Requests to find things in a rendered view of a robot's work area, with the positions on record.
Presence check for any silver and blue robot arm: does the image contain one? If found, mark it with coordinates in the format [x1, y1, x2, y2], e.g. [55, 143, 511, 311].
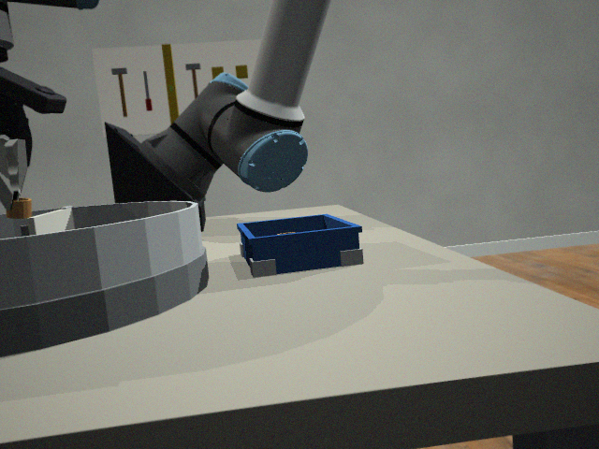
[0, 0, 331, 201]

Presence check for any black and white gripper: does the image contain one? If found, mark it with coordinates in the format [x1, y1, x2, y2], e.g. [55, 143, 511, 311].
[0, 94, 32, 210]

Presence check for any blue crate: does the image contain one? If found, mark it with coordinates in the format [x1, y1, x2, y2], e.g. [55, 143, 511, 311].
[237, 214, 363, 278]

